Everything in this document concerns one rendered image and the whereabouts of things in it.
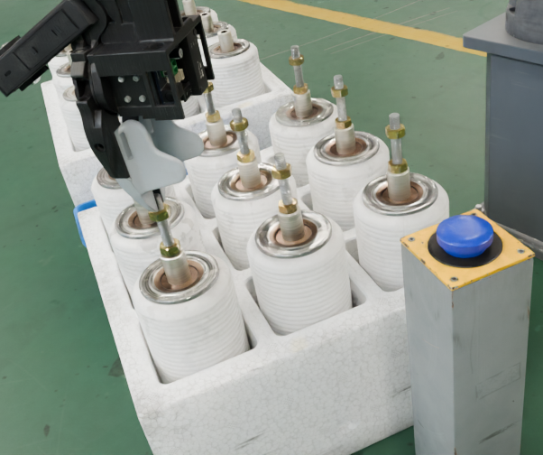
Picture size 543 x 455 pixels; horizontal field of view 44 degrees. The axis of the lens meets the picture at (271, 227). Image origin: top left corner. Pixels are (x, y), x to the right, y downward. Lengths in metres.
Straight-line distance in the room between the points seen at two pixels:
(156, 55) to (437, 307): 0.27
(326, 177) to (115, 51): 0.34
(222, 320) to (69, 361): 0.40
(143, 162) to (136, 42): 0.10
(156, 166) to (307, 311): 0.22
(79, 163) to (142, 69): 0.61
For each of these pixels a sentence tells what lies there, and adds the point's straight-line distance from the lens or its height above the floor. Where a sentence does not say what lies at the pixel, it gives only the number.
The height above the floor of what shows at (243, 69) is 0.23.
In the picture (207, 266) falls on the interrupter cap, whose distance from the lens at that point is 0.64.
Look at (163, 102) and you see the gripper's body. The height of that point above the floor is 0.44.
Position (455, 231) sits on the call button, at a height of 0.33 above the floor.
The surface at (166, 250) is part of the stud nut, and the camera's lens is 0.61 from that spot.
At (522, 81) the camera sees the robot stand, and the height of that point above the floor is 0.25.
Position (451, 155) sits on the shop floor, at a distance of 1.25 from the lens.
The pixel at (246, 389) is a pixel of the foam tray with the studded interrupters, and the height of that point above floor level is 0.16.
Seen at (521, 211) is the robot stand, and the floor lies 0.06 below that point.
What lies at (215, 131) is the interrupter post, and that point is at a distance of 0.84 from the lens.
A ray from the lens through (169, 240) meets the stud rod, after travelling 0.61.
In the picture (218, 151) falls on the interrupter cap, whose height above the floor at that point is 0.25.
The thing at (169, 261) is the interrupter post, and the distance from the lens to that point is 0.61.
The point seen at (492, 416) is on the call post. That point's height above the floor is 0.16.
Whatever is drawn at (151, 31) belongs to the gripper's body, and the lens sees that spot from 0.49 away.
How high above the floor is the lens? 0.63
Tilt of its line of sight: 34 degrees down
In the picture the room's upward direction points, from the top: 11 degrees counter-clockwise
